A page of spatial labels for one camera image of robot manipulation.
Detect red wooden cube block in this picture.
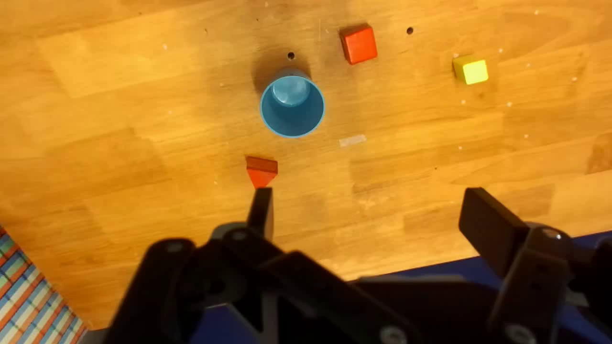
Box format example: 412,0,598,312
340,25,378,65

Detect yellow wooden cube block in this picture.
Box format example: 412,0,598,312
453,58,489,86

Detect blue plastic cup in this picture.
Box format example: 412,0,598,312
259,71,326,140

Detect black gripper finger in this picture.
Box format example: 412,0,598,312
458,188,529,277

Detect striped colourful rug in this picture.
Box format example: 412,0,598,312
0,230,85,344

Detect white tape strip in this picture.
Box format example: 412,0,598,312
338,134,367,147

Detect red triangular wooden block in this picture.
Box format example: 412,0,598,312
246,157,279,188

